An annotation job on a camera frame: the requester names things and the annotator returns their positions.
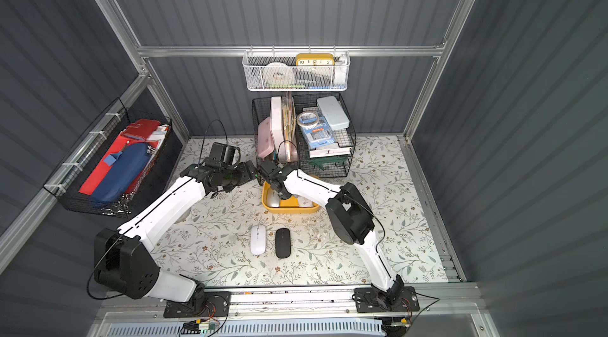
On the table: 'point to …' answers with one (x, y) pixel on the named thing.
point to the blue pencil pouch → (124, 168)
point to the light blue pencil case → (332, 111)
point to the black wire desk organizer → (298, 147)
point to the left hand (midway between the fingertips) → (251, 174)
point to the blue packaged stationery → (319, 134)
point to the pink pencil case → (265, 141)
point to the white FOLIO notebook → (329, 150)
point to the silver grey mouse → (273, 198)
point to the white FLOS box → (276, 116)
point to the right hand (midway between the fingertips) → (300, 187)
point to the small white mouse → (304, 202)
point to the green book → (322, 160)
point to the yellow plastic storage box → (287, 206)
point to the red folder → (137, 133)
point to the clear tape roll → (308, 119)
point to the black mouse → (283, 243)
